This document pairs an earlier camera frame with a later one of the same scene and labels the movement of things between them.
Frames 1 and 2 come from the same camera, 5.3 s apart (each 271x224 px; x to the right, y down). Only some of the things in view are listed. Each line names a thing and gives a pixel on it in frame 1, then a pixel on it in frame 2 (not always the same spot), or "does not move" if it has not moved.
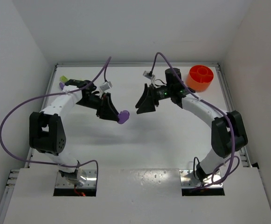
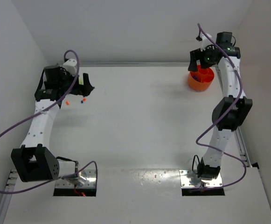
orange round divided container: (199, 78) does not move
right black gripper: (152, 96) to (195, 56)
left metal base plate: (90, 182) does not move
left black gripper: (102, 105) to (80, 85)
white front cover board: (137, 196) does not move
